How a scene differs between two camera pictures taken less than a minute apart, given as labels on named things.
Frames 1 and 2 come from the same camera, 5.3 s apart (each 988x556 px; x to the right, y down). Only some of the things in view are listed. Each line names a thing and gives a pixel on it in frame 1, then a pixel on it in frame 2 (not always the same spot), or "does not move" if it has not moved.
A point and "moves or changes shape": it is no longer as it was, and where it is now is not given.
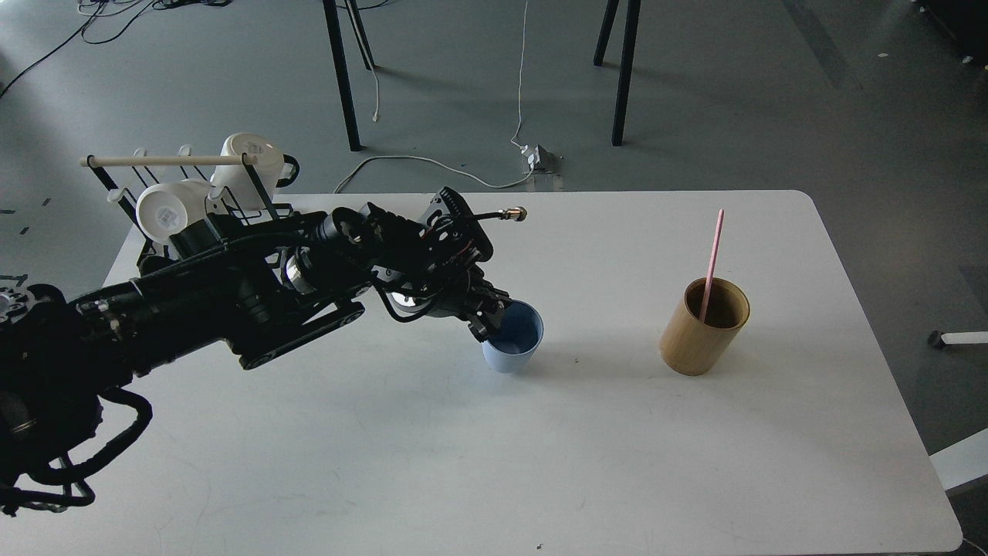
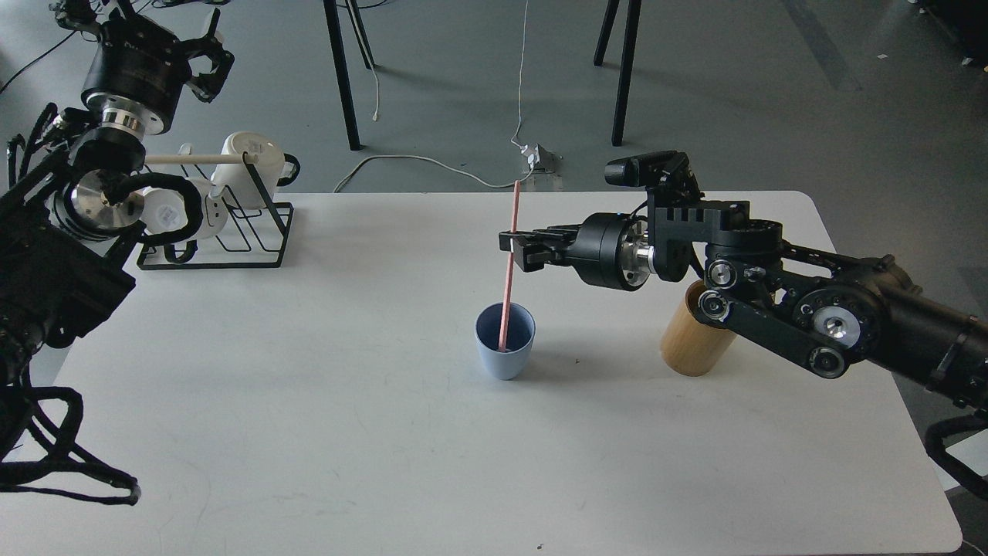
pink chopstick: [712, 267] moves or changes shape
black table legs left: [341, 65] does not move
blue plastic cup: [511, 347] does not move
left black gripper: [434, 259] → [139, 69]
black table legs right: [631, 27] does not move
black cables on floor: [159, 5] does not move
